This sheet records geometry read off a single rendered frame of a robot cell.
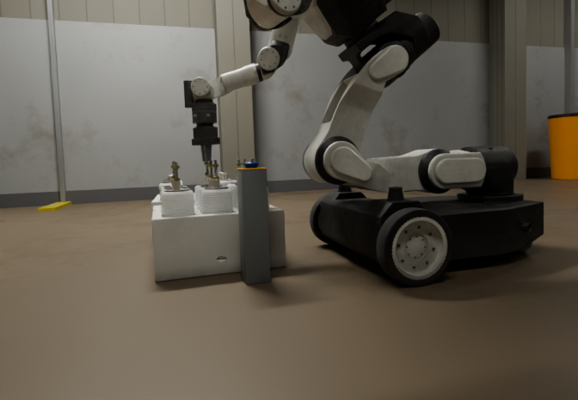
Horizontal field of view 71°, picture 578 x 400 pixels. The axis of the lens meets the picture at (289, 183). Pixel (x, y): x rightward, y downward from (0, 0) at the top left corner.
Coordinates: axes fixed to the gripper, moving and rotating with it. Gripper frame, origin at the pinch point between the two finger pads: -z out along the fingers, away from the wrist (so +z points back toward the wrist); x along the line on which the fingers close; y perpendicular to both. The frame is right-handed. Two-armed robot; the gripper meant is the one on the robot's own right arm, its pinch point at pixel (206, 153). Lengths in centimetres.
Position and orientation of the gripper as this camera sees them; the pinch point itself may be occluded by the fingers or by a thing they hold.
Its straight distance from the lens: 151.0
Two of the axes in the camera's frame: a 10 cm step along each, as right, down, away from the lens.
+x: -8.1, -0.1, 5.9
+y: -5.8, 0.7, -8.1
